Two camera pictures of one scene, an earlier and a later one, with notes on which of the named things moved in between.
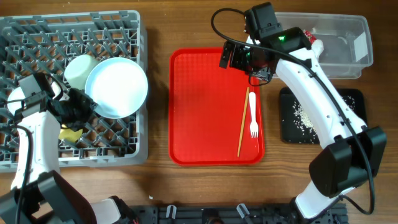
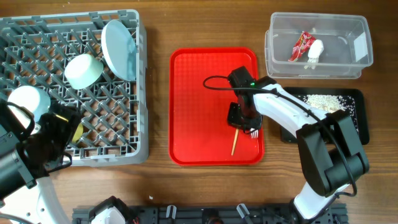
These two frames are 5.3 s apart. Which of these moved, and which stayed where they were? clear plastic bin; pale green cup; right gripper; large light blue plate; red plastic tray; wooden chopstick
Moved: large light blue plate; right gripper; wooden chopstick
Stayed: clear plastic bin; red plastic tray; pale green cup
